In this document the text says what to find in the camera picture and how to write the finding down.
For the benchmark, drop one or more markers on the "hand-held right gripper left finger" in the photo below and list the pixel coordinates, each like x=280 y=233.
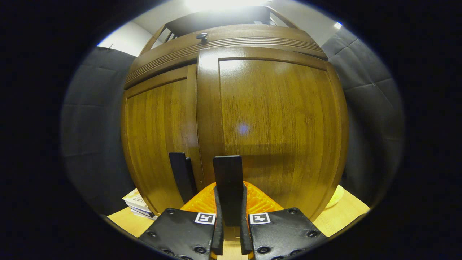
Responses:
x=218 y=234

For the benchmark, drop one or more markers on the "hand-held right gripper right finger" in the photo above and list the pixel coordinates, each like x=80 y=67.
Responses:
x=244 y=234

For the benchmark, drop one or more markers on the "wooden cabinet door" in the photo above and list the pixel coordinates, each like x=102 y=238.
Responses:
x=155 y=137
x=281 y=126

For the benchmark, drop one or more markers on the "wooden double-door shoe cabinet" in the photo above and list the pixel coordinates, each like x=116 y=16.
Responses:
x=223 y=23

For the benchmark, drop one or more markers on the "white paperback book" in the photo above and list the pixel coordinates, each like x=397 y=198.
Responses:
x=135 y=199
x=146 y=216
x=141 y=210

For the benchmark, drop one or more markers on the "yellow fluffy puff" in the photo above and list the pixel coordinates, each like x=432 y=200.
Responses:
x=335 y=198

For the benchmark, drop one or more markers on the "small ceiling light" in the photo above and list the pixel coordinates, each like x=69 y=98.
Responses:
x=338 y=25

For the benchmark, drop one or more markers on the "large ceiling light panel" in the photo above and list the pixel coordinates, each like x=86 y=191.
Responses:
x=223 y=3

